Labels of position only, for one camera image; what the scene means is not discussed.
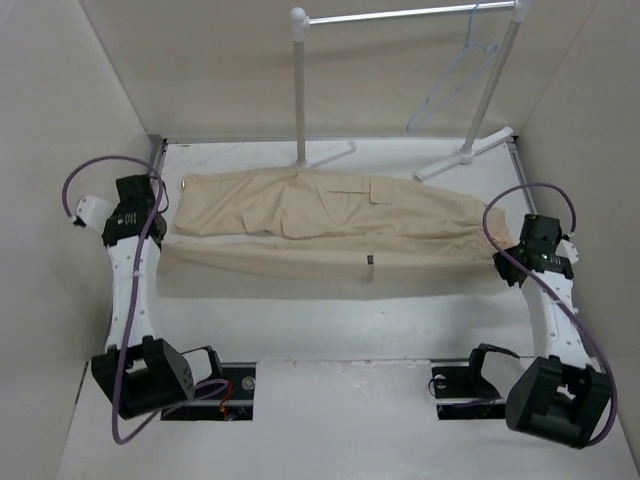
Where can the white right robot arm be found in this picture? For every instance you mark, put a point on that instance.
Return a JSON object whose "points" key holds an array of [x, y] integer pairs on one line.
{"points": [[560, 396]]}

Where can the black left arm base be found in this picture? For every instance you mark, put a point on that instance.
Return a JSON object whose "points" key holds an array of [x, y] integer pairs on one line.
{"points": [[220, 403]]}

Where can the beige trousers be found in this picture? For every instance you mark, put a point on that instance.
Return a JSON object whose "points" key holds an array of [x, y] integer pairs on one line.
{"points": [[329, 227]]}

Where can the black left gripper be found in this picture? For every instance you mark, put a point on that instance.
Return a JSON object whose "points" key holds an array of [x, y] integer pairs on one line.
{"points": [[114, 212]]}

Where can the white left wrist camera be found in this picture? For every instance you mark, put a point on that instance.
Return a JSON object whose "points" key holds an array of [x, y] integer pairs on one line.
{"points": [[92, 212]]}

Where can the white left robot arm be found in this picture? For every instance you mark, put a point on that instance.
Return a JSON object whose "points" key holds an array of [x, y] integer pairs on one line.
{"points": [[139, 371]]}

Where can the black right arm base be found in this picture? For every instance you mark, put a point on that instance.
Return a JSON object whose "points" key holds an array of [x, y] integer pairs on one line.
{"points": [[461, 395]]}

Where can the aluminium table edge rail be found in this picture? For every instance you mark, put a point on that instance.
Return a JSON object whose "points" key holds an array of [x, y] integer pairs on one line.
{"points": [[155, 155]]}

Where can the light blue wire hanger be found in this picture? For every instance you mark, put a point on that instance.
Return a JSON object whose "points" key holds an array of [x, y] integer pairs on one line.
{"points": [[468, 65]]}

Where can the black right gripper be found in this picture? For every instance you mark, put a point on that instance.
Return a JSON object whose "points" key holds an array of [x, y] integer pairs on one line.
{"points": [[501, 263]]}

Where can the white clothes rack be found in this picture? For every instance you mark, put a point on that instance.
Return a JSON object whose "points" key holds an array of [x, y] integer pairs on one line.
{"points": [[362, 75]]}

